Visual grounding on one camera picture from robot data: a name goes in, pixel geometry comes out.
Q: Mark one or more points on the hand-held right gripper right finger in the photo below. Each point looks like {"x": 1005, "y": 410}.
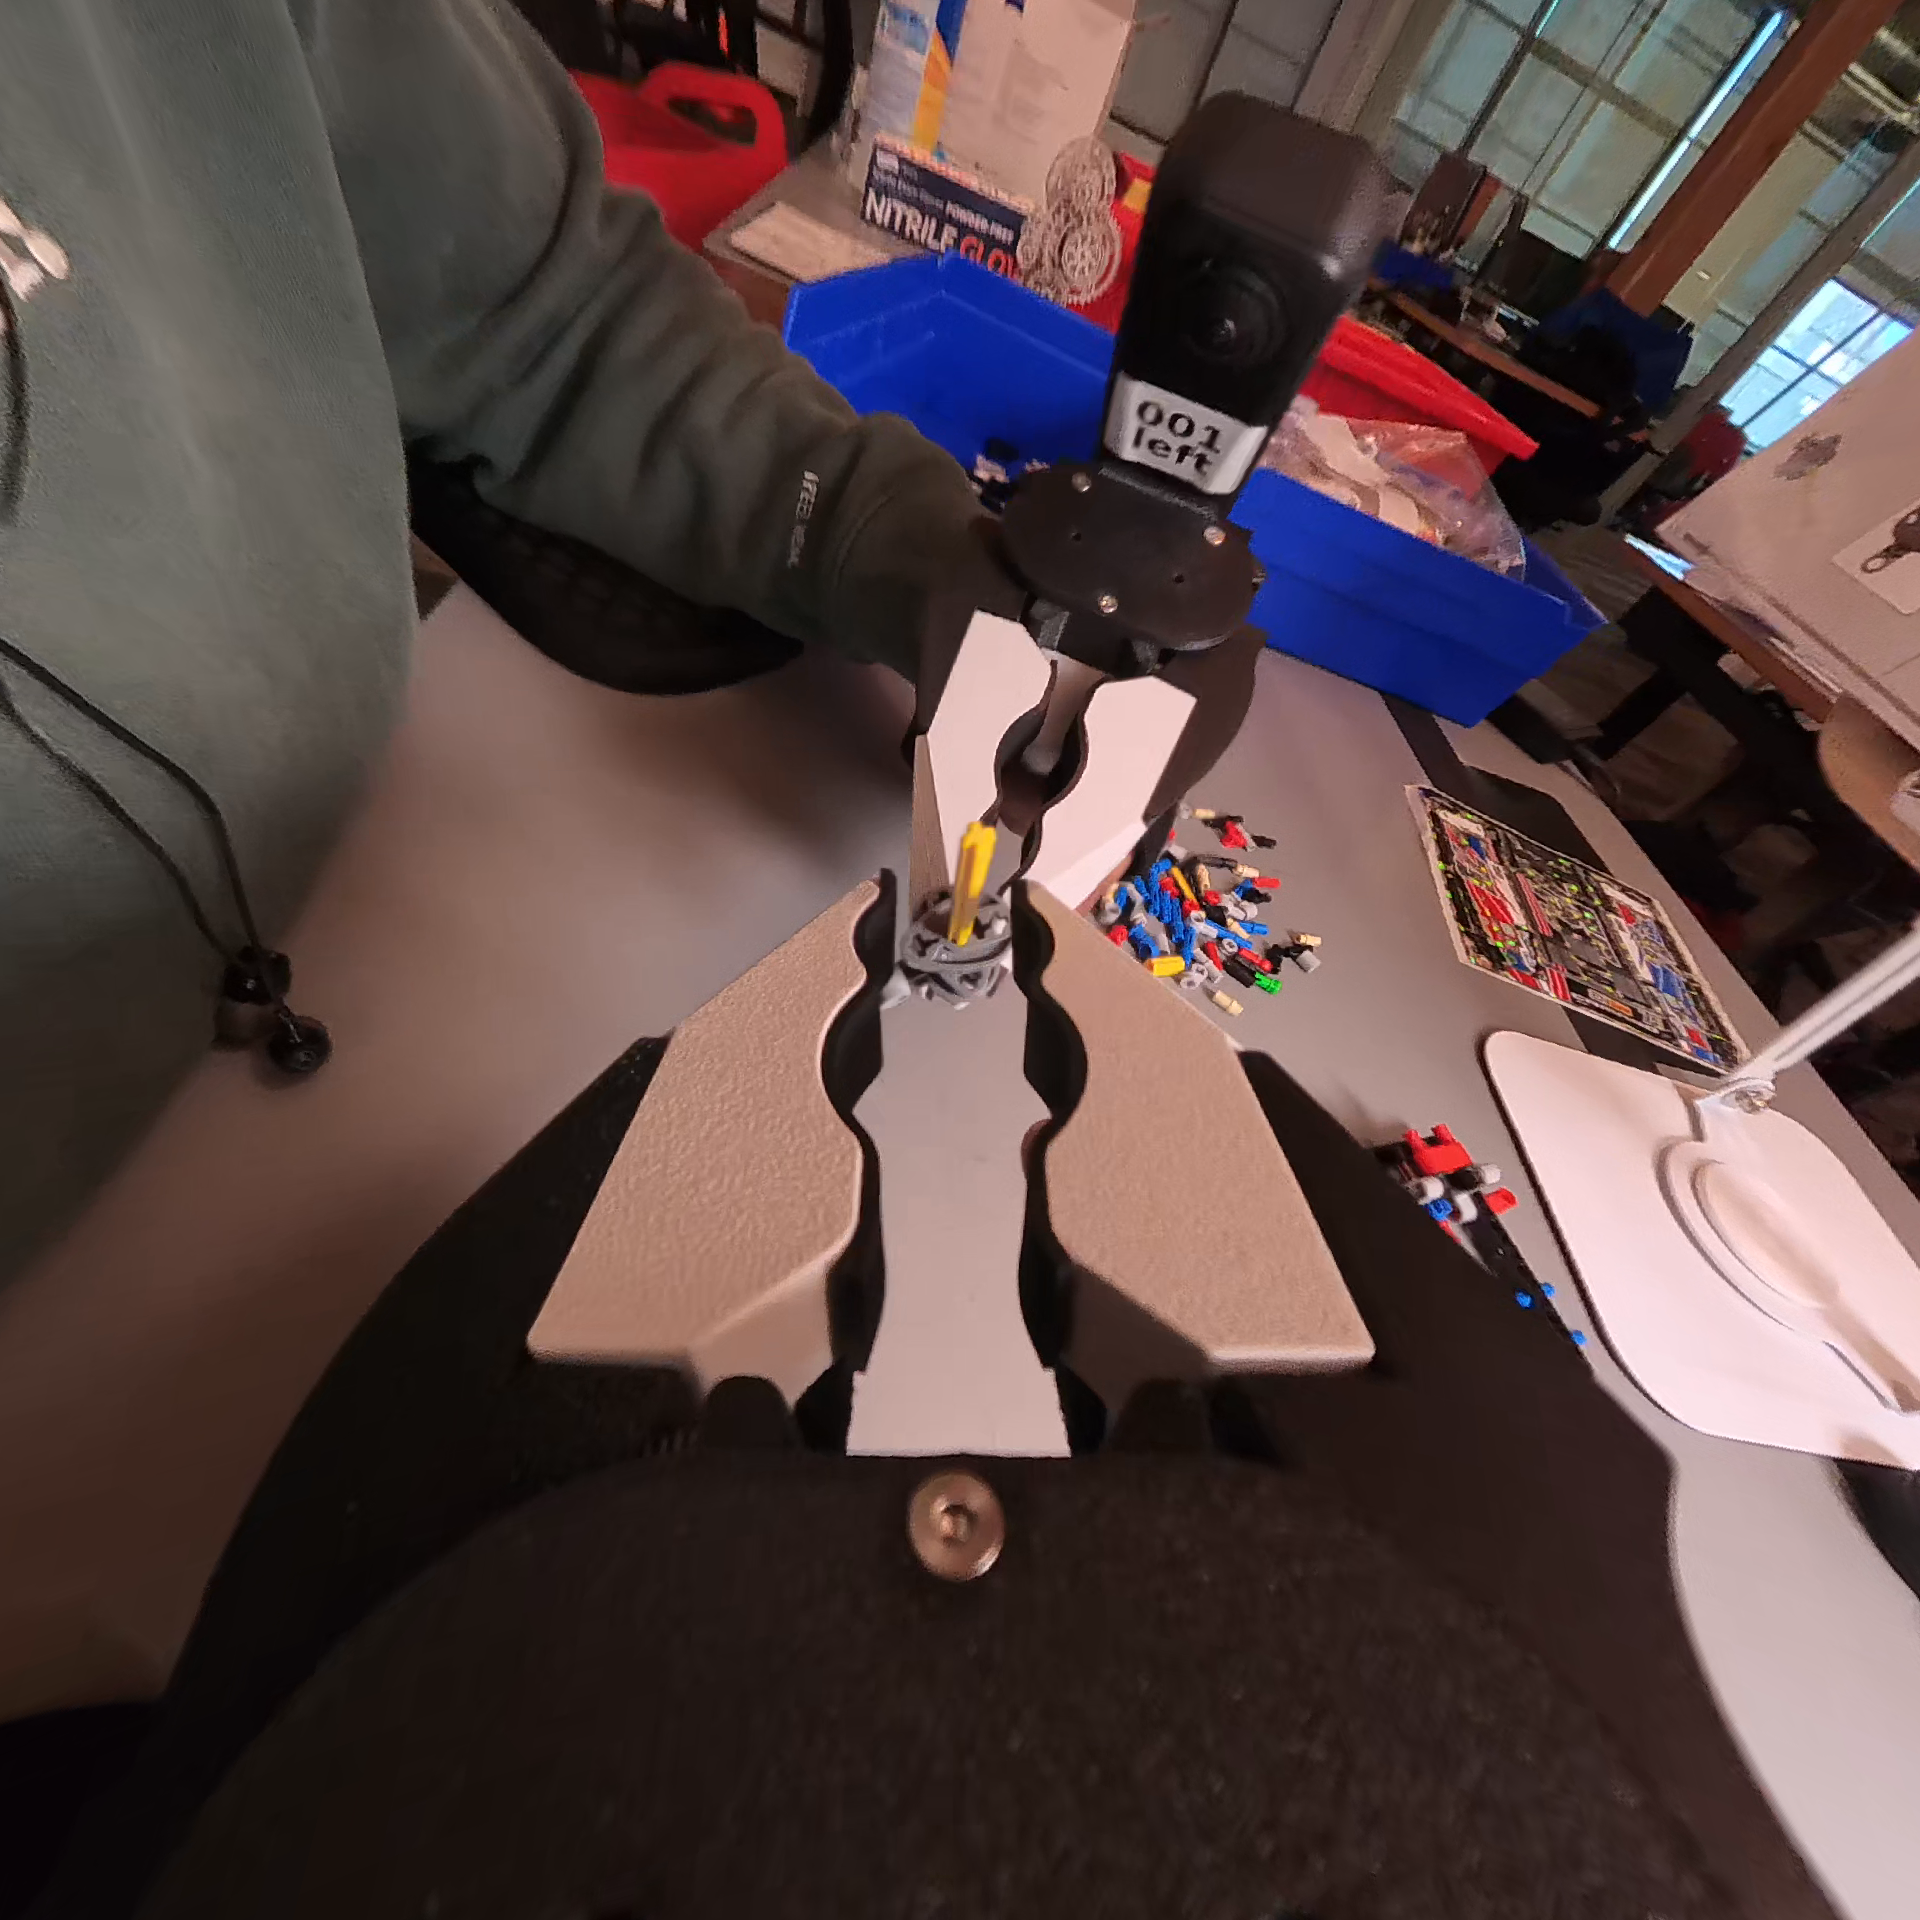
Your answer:
{"x": 1201, "y": 1215}

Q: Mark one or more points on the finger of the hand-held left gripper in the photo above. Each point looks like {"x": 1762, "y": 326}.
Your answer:
{"x": 1133, "y": 751}
{"x": 969, "y": 704}

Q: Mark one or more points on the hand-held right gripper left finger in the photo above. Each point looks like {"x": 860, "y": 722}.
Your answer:
{"x": 705, "y": 1200}

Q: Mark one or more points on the yellow lego axle assembly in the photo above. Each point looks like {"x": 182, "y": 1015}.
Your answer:
{"x": 952, "y": 960}

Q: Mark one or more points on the instruction booklet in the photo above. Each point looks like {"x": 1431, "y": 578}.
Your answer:
{"x": 1801, "y": 510}

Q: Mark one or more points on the person's left forearm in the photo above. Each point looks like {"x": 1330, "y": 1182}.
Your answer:
{"x": 675, "y": 404}

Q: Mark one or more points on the pile of small lego pieces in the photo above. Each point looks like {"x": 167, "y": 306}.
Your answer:
{"x": 1184, "y": 915}

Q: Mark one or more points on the plastic bag of lego parts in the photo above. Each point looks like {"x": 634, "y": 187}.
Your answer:
{"x": 1424, "y": 481}

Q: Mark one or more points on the grey spoked lego wheels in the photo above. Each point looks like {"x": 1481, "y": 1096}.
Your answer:
{"x": 1073, "y": 225}

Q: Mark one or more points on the blue plastic bin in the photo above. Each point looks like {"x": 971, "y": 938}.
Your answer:
{"x": 1394, "y": 600}
{"x": 931, "y": 344}

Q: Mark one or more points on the red plastic bin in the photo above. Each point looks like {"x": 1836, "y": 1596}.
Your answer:
{"x": 675, "y": 135}
{"x": 1411, "y": 390}

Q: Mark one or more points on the printed cardboard box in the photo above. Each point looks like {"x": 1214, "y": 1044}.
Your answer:
{"x": 938, "y": 225}

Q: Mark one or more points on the white book stand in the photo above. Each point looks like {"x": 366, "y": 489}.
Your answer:
{"x": 1620, "y": 1200}

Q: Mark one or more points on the colourful sticker sheet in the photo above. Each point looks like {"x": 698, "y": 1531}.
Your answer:
{"x": 1575, "y": 931}

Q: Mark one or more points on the person's green sweatshirt torso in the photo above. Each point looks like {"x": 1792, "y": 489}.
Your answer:
{"x": 181, "y": 524}

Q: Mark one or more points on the black lego frame assembly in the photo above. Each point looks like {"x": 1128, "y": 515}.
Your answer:
{"x": 1441, "y": 1154}

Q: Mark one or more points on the wooden post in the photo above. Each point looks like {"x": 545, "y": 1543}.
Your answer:
{"x": 1755, "y": 150}

